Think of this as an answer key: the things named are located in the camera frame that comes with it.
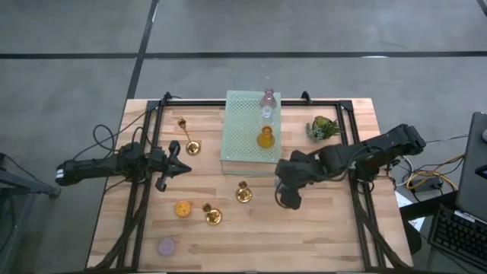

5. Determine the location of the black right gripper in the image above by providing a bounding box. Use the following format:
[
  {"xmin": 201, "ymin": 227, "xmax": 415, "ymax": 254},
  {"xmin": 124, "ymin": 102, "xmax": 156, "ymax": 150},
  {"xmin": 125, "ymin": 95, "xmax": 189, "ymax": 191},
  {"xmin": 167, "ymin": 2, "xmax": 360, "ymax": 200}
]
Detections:
[{"xmin": 275, "ymin": 150, "xmax": 324, "ymax": 211}]

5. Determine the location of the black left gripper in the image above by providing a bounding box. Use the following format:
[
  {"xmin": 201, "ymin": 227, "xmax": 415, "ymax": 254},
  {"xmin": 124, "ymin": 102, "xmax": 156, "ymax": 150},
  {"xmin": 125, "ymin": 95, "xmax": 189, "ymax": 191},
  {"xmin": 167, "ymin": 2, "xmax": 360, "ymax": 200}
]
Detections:
[{"xmin": 146, "ymin": 140, "xmax": 193, "ymax": 193}]

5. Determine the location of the amber ribbed glass candle holder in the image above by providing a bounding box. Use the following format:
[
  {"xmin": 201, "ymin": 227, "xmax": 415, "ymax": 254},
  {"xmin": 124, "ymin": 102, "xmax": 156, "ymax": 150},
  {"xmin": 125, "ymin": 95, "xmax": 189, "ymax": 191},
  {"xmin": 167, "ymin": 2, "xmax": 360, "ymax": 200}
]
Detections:
[{"xmin": 256, "ymin": 125, "xmax": 276, "ymax": 150}]

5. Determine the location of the pink candle jar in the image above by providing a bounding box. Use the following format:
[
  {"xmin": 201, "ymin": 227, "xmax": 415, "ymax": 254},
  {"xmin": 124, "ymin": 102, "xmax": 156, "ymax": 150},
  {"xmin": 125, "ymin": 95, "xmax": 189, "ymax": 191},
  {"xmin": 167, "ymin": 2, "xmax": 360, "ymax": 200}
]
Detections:
[{"xmin": 158, "ymin": 237, "xmax": 177, "ymax": 257}]

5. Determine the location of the clear ribbed glass candle holder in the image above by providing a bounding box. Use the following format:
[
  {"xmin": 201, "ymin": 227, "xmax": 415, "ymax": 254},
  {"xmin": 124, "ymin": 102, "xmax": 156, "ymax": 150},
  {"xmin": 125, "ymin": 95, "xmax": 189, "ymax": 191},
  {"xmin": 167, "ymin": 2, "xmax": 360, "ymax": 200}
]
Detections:
[{"xmin": 258, "ymin": 105, "xmax": 275, "ymax": 128}]

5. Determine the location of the mint green perforated metal shelf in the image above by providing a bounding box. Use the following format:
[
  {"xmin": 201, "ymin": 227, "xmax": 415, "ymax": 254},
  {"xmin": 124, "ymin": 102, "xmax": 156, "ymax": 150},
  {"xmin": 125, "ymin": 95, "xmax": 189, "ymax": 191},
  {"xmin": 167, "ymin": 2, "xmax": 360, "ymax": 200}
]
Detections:
[{"xmin": 219, "ymin": 90, "xmax": 282, "ymax": 177}]

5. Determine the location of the tall brass candlestick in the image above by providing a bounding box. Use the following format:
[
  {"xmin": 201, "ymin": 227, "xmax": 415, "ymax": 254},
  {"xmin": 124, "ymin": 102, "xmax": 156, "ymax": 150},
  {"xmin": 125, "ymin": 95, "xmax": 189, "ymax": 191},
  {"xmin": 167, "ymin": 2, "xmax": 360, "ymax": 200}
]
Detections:
[{"xmin": 177, "ymin": 118, "xmax": 202, "ymax": 156}]

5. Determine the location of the short brass candlestick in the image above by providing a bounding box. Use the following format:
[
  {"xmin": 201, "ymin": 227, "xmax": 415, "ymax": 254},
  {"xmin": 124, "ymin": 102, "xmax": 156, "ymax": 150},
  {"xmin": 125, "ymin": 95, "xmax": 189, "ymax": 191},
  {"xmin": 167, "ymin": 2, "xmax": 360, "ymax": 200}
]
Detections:
[{"xmin": 234, "ymin": 180, "xmax": 253, "ymax": 204}]

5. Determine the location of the medium brass candlestick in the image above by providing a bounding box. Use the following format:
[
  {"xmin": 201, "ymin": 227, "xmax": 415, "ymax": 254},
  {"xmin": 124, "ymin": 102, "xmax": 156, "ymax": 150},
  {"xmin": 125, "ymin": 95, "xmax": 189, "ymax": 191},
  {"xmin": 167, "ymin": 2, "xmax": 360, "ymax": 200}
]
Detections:
[{"xmin": 202, "ymin": 202, "xmax": 223, "ymax": 226}]

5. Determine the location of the potted succulent plant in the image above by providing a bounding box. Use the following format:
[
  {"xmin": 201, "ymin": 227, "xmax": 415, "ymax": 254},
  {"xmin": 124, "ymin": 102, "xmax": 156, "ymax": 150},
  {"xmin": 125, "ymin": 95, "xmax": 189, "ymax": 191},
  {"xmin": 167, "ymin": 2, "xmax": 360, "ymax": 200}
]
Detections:
[{"xmin": 304, "ymin": 115, "xmax": 342, "ymax": 144}]

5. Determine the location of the white paper sheet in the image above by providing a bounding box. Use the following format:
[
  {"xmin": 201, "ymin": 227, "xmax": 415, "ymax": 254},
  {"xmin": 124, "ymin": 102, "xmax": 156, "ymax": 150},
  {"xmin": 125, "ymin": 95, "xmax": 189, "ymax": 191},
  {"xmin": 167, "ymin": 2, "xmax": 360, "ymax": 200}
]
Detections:
[{"xmin": 394, "ymin": 190, "xmax": 425, "ymax": 232}]

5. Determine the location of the grey metal stand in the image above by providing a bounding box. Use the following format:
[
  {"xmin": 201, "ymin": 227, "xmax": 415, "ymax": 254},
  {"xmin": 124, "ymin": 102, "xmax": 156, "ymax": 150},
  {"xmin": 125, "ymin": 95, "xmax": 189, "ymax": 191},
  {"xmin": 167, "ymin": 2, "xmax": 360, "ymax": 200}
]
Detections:
[{"xmin": 0, "ymin": 151, "xmax": 62, "ymax": 274}]

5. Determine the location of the black keyboard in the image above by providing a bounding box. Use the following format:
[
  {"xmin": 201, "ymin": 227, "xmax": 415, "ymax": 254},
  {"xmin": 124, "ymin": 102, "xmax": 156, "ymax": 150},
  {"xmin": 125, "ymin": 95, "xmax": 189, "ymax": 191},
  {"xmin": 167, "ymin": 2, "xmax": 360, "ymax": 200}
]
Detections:
[{"xmin": 427, "ymin": 204, "xmax": 487, "ymax": 272}]

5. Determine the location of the black aluminium table frame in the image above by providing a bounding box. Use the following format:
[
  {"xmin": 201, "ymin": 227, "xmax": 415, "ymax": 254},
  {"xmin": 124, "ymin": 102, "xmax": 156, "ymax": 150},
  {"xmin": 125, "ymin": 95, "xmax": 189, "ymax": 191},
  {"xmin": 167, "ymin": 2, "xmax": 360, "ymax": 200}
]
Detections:
[{"xmin": 89, "ymin": 91, "xmax": 410, "ymax": 274}]

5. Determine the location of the yellow cable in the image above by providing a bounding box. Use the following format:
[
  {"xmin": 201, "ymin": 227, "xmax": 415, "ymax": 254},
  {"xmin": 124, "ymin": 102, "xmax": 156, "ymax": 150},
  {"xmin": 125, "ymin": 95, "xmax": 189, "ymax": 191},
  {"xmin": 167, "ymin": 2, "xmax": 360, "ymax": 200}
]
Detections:
[{"xmin": 406, "ymin": 154, "xmax": 466, "ymax": 191}]

